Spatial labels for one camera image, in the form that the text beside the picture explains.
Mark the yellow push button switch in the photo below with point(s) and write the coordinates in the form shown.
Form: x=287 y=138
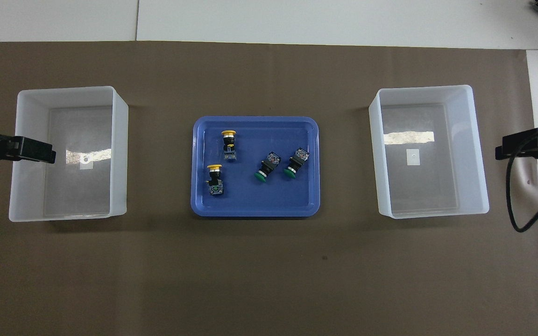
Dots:
x=215 y=182
x=228 y=134

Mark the green push button switch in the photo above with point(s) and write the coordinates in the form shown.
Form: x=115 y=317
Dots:
x=269 y=163
x=297 y=161

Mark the translucent white plastic box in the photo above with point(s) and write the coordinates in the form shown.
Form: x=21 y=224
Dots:
x=119 y=140
x=477 y=154

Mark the white box label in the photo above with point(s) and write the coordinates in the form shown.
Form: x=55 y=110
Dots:
x=413 y=157

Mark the blue plastic tray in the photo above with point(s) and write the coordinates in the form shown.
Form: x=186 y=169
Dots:
x=250 y=200

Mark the brown table mat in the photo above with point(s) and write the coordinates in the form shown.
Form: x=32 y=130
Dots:
x=269 y=280

